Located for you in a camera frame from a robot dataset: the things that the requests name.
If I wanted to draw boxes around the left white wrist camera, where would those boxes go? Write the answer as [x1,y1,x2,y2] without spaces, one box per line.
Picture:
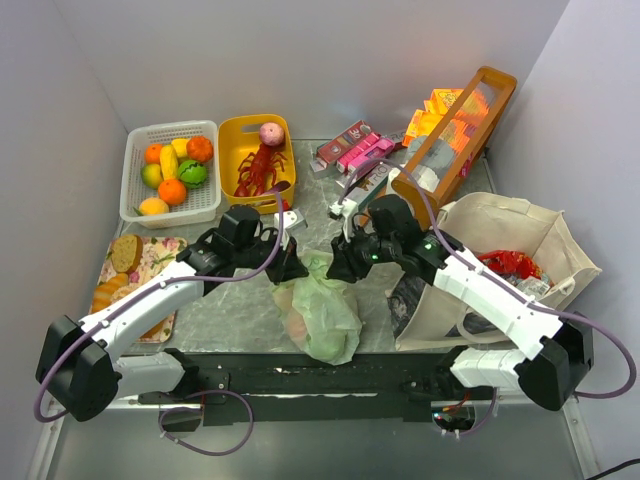
[273,209,308,248]

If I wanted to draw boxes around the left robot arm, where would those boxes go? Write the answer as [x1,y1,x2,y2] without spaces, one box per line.
[36,205,308,422]

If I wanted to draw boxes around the toy orange fruit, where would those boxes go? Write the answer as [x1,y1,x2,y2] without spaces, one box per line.
[157,178,187,206]

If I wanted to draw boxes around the toy bread slice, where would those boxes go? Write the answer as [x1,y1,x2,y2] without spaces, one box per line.
[110,234,143,274]

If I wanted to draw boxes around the pink box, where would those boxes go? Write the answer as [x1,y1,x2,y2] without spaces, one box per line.
[336,134,395,175]

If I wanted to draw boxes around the beige canvas tote bag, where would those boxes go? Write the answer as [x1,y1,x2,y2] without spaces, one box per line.
[387,192,601,351]

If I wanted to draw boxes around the yellow toy corn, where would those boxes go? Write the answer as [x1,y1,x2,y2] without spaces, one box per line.
[159,145,179,180]

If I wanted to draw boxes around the orange toy pumpkin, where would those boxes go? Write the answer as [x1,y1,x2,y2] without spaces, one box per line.
[186,136,214,164]

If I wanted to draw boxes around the yellow plastic bin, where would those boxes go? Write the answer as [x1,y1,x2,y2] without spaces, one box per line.
[218,114,297,215]

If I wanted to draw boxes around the white black box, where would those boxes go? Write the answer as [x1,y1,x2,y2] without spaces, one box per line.
[342,163,396,211]

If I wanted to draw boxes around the orange cracker boxes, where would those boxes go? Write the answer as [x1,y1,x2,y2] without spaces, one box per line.
[402,86,496,180]

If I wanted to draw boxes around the red toy lobster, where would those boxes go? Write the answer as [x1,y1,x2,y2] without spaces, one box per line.
[231,143,295,198]

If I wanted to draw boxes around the floral bread tray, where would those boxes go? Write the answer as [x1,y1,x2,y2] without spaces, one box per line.
[89,235,187,313]

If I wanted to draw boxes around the wooden snack tray box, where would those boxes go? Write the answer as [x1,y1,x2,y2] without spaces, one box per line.
[378,66,517,227]

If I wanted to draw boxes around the yellow toy mango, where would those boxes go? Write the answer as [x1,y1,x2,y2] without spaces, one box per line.
[138,197,170,216]

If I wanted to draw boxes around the dark red box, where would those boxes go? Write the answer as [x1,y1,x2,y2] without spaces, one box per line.
[310,120,375,175]

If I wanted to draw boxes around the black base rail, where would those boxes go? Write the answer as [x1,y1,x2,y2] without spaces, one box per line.
[117,349,576,426]

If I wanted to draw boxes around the light green plastic bag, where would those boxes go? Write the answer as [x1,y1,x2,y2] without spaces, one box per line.
[272,250,362,365]

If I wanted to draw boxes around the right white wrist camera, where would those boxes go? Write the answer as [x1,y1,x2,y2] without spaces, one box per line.
[328,198,361,241]

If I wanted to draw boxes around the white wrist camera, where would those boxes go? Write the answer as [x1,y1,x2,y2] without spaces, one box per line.
[273,209,308,248]
[328,198,361,241]

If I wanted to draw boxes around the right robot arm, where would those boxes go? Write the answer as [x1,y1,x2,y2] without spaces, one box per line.
[327,195,594,411]

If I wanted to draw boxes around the white plastic fruit basket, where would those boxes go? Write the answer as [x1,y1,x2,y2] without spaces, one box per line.
[119,120,221,229]

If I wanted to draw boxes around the pink toy onion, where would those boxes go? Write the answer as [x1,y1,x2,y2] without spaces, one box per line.
[259,122,285,147]

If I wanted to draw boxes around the large red snack bag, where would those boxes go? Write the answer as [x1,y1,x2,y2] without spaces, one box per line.
[477,250,542,279]

